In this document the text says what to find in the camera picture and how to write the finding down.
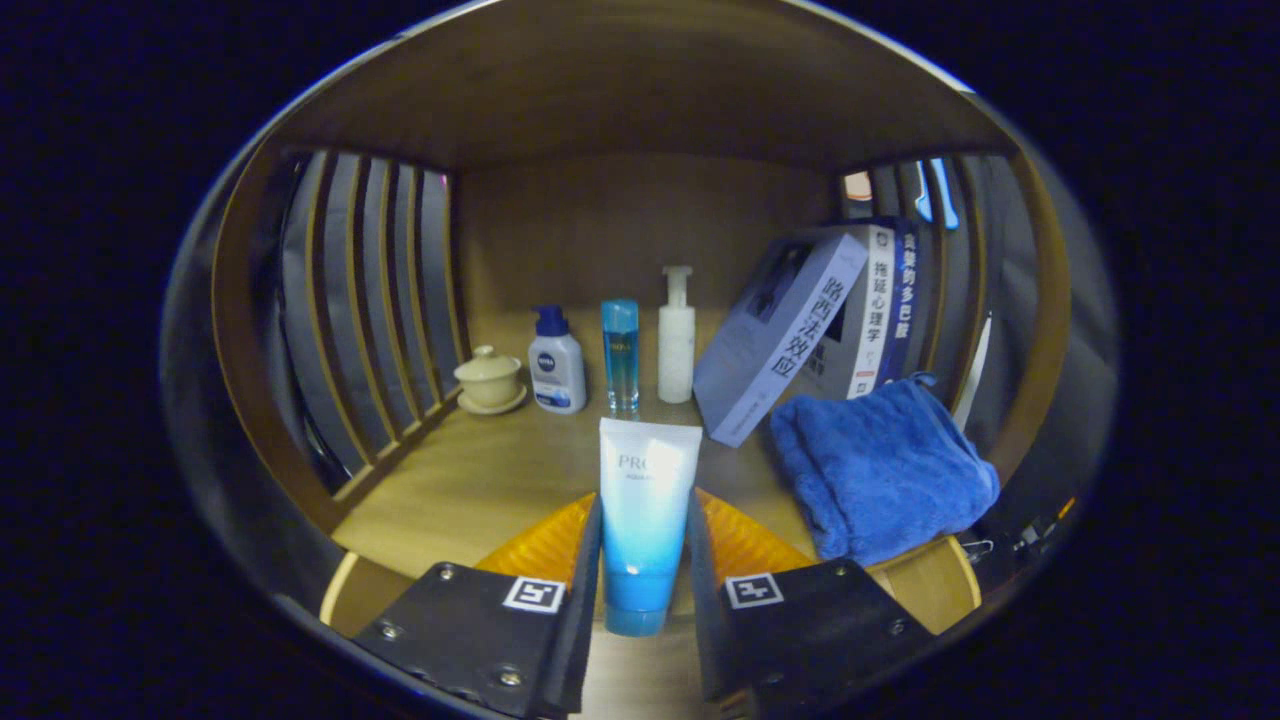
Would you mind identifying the wooden cabinet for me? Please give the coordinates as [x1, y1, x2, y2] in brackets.
[210, 0, 1071, 641]

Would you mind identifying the white lotion bottle blue cap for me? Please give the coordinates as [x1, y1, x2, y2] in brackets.
[528, 305, 588, 415]

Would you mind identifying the wooden countertop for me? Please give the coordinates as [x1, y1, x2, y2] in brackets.
[320, 305, 986, 720]

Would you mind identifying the blue towel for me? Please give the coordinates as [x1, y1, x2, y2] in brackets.
[768, 373, 1001, 569]

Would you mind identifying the beige lidded teacup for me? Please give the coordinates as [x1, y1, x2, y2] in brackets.
[453, 345, 528, 416]

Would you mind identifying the clear blue bottle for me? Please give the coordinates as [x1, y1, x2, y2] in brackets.
[601, 299, 641, 416]

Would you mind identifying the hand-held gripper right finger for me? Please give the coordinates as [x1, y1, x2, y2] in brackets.
[686, 488, 939, 719]

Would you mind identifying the lavender book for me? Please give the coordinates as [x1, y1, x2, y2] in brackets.
[693, 232, 869, 448]

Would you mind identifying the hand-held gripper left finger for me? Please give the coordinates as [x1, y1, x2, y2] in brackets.
[352, 492, 604, 719]

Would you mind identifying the white spine book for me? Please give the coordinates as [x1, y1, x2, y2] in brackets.
[800, 222, 898, 401]

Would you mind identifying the dark equipment with cables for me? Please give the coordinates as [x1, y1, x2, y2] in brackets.
[960, 495, 1081, 571]

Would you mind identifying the white and blue tube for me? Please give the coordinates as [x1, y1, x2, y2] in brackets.
[598, 417, 704, 638]

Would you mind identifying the dark blue book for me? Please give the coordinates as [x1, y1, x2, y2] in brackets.
[875, 218, 921, 386]

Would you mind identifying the white pump bottle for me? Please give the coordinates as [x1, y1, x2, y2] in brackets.
[657, 265, 696, 405]

